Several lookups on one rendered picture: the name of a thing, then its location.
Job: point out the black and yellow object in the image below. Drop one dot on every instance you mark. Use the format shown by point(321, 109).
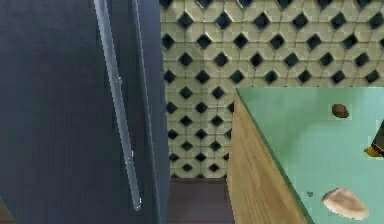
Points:
point(378, 145)

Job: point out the dark blue refrigerator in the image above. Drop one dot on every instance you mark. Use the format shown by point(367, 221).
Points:
point(50, 110)

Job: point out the wooden cabinet with green top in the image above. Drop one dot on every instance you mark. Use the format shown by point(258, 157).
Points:
point(300, 150)

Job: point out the beige shell-shaped object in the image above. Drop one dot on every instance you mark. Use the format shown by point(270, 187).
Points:
point(345, 203)

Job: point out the small brown round object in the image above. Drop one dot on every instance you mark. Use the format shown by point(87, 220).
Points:
point(340, 111)

